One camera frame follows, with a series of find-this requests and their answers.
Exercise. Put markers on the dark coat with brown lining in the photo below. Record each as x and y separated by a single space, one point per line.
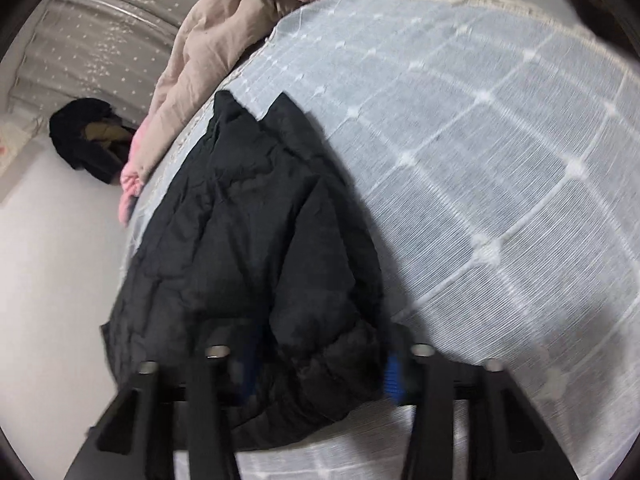
87 135

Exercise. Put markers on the black quilted jacket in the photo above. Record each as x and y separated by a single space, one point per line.
250 240

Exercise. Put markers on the grey star print curtain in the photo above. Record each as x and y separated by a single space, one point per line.
115 25

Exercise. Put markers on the white grid bedspread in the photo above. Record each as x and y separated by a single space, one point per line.
475 160

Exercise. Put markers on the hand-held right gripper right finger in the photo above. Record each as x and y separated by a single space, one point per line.
397 377

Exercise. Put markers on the beige comforter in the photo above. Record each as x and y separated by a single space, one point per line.
210 45

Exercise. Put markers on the pink blanket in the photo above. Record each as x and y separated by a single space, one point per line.
131 185

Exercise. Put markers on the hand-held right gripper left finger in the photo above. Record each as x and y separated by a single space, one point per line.
246 382

